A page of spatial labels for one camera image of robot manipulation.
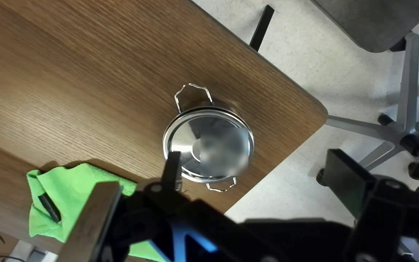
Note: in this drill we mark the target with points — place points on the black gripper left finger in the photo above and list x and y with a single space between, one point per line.
174 168

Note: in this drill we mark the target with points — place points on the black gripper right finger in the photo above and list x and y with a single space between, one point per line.
348 181

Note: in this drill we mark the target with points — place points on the silver steel lid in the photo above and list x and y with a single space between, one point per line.
225 132

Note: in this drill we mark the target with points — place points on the silver steel pot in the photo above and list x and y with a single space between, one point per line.
175 97

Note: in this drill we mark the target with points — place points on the green cloth bag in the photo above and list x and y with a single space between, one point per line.
73 189

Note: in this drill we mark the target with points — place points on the grey office chair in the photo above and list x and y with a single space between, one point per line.
408 96

